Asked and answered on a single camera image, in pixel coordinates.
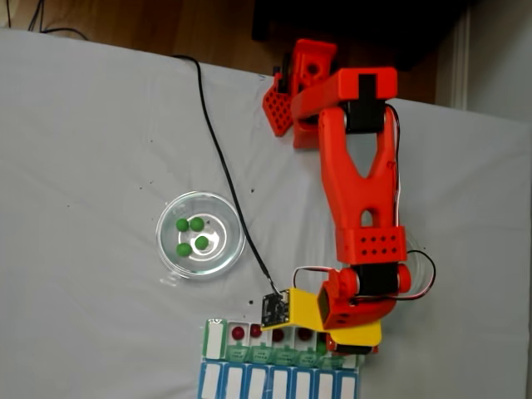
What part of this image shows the weekly pill organizer box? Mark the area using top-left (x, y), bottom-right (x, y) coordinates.
top-left (195, 318), bottom-right (363, 399)

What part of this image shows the glass bowl with green candies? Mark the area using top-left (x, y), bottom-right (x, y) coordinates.
top-left (155, 190), bottom-right (247, 280)

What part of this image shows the glass bowl with red candies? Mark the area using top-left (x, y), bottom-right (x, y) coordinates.
top-left (403, 230), bottom-right (428, 300)

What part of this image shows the white table cover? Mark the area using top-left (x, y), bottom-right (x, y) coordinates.
top-left (0, 27), bottom-right (532, 399)

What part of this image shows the white door trim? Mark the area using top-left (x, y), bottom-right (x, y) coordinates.
top-left (451, 6), bottom-right (473, 111)

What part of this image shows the dark wooden furniture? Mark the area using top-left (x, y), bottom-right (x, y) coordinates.
top-left (251, 0), bottom-right (475, 71)

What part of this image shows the black camera circuit board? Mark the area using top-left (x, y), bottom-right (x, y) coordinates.
top-left (260, 293), bottom-right (292, 329)

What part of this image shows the white red servo wire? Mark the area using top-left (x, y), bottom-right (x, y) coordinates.
top-left (293, 103), bottom-right (437, 301)

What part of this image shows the thick black camera cable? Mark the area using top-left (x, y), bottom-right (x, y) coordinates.
top-left (172, 55), bottom-right (284, 297)

